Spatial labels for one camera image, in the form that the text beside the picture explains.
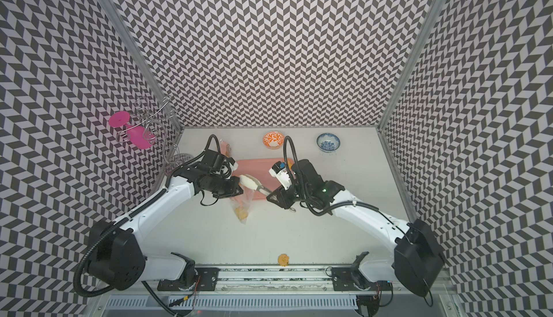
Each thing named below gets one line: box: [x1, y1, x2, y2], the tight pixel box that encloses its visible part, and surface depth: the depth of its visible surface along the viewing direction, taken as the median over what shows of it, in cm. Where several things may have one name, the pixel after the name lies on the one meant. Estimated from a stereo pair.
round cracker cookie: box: [277, 253, 290, 267], surface depth 79 cm
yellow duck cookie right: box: [234, 207, 249, 221], surface depth 87 cm
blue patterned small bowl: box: [316, 132, 341, 153], surface depth 110 cm
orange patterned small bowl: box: [262, 131, 285, 150], surface depth 113 cm
